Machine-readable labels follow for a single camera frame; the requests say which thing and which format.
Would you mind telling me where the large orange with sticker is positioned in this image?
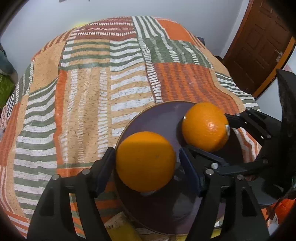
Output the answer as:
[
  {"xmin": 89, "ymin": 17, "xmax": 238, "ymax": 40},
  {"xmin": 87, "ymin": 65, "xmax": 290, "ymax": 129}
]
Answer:
[{"xmin": 181, "ymin": 102, "xmax": 230, "ymax": 152}]

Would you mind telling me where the plain large orange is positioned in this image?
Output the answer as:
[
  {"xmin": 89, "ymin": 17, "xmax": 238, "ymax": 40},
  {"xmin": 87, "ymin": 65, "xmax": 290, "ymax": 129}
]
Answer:
[{"xmin": 116, "ymin": 131, "xmax": 177, "ymax": 192}]

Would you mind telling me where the purple ceramic plate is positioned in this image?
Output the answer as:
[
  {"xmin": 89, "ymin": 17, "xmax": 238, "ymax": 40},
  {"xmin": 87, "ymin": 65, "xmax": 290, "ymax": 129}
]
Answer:
[{"xmin": 114, "ymin": 100, "xmax": 244, "ymax": 236}]

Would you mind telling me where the brown wooden door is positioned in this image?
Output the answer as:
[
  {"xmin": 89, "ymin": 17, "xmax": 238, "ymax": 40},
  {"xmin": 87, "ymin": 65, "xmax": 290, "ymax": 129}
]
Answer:
[{"xmin": 224, "ymin": 1, "xmax": 295, "ymax": 98}]

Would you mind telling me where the striped patchwork bed cover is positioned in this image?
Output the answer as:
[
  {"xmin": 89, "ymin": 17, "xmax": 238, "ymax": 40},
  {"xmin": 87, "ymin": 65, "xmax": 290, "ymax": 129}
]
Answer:
[{"xmin": 1, "ymin": 16, "xmax": 295, "ymax": 240}]

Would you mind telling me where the green cardboard box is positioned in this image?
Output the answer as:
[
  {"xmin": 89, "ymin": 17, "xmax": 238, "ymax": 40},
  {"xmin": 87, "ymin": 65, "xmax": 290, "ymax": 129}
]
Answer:
[{"xmin": 0, "ymin": 74, "xmax": 15, "ymax": 109}]

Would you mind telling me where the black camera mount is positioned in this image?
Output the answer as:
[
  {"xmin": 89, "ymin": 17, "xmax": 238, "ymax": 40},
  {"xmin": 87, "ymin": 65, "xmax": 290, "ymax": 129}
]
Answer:
[{"xmin": 276, "ymin": 69, "xmax": 295, "ymax": 132}]

